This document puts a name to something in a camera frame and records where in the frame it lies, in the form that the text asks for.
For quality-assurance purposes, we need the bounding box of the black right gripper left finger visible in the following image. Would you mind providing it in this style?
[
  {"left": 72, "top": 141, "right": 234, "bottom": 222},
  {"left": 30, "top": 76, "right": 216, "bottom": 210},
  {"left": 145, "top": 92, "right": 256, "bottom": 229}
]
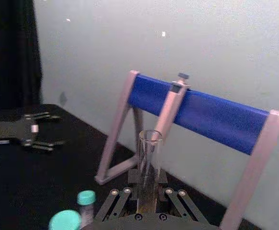
[{"left": 93, "top": 169, "right": 140, "bottom": 221}]

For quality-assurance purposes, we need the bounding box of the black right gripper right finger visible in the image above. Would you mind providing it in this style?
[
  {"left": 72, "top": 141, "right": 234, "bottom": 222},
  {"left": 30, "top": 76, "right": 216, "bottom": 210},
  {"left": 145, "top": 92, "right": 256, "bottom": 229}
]
[{"left": 155, "top": 169, "right": 208, "bottom": 223}]

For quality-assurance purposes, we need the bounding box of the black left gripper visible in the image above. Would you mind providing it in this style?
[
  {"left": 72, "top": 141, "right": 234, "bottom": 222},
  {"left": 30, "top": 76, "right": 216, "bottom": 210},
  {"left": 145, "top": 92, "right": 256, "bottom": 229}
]
[{"left": 0, "top": 112, "right": 71, "bottom": 152}]

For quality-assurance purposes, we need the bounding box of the clear glass test tube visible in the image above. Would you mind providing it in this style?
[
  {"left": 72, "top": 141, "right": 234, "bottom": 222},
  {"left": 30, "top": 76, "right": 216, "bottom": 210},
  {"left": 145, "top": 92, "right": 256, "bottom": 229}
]
[{"left": 138, "top": 129, "right": 164, "bottom": 214}]

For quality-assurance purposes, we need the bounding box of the small vial with teal cap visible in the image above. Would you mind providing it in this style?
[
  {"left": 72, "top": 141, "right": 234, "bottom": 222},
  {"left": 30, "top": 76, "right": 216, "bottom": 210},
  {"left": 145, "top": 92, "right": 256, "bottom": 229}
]
[{"left": 77, "top": 190, "right": 97, "bottom": 227}]

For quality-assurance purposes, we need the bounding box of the black table cloth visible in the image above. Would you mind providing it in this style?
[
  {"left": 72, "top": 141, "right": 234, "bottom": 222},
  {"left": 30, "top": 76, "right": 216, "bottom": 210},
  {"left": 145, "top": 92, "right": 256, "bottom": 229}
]
[{"left": 0, "top": 103, "right": 252, "bottom": 230}]

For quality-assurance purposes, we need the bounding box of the wide jar with teal lid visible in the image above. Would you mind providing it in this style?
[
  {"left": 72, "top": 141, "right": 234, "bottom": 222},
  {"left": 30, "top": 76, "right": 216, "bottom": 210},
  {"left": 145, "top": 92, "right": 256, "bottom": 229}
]
[{"left": 48, "top": 209, "right": 82, "bottom": 230}]

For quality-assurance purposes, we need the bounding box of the steel rack with blue bar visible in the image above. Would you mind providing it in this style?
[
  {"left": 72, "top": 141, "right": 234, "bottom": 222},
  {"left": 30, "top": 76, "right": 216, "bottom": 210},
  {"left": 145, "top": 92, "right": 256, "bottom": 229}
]
[{"left": 94, "top": 69, "right": 279, "bottom": 230}]

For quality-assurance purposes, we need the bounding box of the black curtain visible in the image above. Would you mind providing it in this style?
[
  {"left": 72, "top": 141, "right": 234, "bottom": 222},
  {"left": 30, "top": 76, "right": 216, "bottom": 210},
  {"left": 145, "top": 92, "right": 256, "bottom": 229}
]
[{"left": 0, "top": 0, "right": 44, "bottom": 110}]

